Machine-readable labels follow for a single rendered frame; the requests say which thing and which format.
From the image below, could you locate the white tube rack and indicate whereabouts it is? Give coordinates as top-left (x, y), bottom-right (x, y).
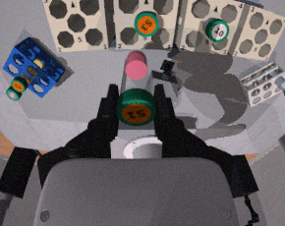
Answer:
top-left (238, 61), bottom-right (285, 107)

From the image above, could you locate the blue tube rack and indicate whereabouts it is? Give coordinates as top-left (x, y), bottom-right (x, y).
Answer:
top-left (3, 37), bottom-right (66, 98)

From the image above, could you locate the beige bucket adapter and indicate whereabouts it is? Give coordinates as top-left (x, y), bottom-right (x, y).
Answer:
top-left (113, 0), bottom-right (179, 50)
top-left (173, 0), bottom-right (245, 55)
top-left (42, 0), bottom-right (115, 53)
top-left (228, 3), bottom-right (285, 61)

